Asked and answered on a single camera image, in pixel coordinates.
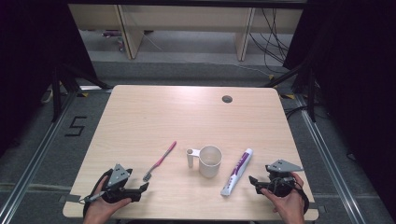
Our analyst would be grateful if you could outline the black hanging cables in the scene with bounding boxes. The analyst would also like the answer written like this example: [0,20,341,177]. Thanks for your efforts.
[248,8,291,75]

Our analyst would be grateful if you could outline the black metal stand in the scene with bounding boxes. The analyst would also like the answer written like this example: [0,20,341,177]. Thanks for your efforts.
[50,64,112,123]
[263,59,318,123]

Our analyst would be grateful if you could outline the dark curtain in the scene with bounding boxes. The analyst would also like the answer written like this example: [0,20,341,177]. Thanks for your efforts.
[0,0,98,158]
[282,0,396,216]

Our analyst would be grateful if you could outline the pink toothbrush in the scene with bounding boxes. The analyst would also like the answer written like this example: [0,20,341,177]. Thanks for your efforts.
[142,140,177,183]

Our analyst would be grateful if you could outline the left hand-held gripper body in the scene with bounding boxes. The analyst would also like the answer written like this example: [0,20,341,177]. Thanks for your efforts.
[102,163,134,204]

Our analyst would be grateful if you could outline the aluminium floor rail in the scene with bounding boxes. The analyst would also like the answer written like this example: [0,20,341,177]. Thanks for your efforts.
[0,91,79,224]
[293,92,366,224]

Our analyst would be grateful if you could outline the black floor cable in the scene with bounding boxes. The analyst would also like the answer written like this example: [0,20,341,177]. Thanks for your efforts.
[284,105,308,121]

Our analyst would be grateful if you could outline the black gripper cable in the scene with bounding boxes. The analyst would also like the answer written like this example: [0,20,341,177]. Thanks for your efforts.
[293,179,311,217]
[82,168,114,217]

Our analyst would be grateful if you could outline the person's right hand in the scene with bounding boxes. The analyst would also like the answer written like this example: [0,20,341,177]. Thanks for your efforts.
[261,173,306,224]

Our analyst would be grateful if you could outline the white and purple toothpaste tube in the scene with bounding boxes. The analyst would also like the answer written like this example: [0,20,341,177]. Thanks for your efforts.
[219,147,254,197]

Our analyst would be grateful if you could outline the white cup with handle holder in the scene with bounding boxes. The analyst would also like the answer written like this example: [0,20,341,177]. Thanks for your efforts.
[186,145,223,179]

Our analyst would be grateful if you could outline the white floor cable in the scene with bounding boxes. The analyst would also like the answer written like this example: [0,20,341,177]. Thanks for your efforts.
[232,63,273,77]

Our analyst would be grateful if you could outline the light wooden desk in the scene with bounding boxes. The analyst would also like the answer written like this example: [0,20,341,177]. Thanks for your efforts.
[67,3,307,63]

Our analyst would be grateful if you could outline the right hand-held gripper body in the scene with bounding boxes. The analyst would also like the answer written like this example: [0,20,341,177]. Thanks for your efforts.
[265,159,304,198]

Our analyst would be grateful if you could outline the grey cable plug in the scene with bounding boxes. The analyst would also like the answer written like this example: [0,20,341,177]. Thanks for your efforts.
[78,190,107,205]

